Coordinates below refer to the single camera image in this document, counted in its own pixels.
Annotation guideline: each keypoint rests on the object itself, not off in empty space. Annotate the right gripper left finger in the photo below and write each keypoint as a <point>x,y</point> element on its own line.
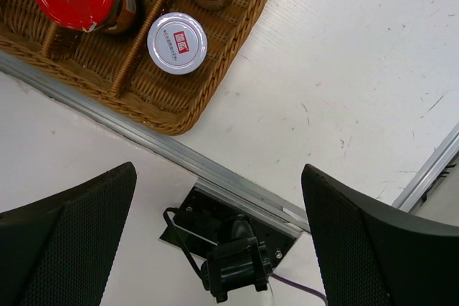
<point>60,250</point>

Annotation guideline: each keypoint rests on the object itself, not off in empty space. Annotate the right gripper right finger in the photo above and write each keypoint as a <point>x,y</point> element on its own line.
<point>370,253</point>

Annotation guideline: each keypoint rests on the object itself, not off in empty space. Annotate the wicker divided basket tray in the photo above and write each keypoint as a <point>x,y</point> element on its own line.
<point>118,71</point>

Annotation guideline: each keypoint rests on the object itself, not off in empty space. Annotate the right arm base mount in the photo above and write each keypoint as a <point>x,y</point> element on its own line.
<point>276,223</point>

